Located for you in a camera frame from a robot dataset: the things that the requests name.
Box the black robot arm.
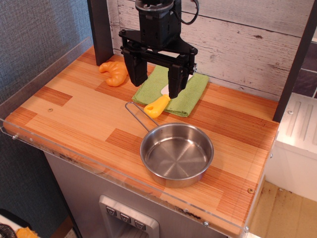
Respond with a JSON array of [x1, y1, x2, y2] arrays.
[[119, 0, 198, 99]]

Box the stainless steel pan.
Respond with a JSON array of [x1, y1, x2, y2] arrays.
[[124, 102, 214, 188]]

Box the white side cabinet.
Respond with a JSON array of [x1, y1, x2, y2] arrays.
[[264, 93, 317, 201]]

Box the green folded cloth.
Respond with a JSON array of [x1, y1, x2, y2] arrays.
[[132, 65, 209, 117]]

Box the dark right shelf post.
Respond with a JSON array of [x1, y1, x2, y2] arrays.
[[272, 0, 317, 122]]

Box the clear acrylic guard rail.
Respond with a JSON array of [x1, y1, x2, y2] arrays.
[[0, 38, 278, 238]]

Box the orange toy at corner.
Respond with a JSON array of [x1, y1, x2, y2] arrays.
[[16, 227, 38, 238]]

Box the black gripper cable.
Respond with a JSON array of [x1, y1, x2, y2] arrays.
[[179, 0, 200, 25]]

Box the yellow handled toy knife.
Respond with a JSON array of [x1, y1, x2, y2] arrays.
[[144, 84, 171, 119]]

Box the silver dispenser button panel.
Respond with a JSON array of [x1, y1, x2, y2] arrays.
[[99, 195, 160, 238]]

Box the dark shelf post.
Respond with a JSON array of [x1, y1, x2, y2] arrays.
[[272, 0, 317, 122], [87, 0, 113, 66]]

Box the dark left shelf post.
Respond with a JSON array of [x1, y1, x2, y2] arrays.
[[87, 0, 113, 66]]

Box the grey toy kitchen cabinet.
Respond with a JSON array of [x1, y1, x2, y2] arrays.
[[45, 153, 224, 238]]

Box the orange plastic croissant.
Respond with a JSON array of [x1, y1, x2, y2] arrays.
[[99, 61, 128, 87]]

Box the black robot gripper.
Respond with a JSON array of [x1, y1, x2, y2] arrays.
[[119, 6, 198, 99]]

